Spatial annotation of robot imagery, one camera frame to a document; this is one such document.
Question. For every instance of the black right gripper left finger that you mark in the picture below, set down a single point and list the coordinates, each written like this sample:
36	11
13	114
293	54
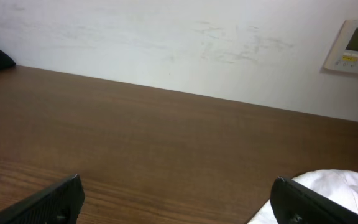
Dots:
58	203

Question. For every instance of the white printed t-shirt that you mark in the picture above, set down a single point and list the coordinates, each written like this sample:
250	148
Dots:
340	186

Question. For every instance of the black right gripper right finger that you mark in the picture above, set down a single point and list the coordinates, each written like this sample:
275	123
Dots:
292	202

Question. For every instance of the beige wall control panel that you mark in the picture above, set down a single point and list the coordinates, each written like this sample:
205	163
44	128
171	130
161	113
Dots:
343	56

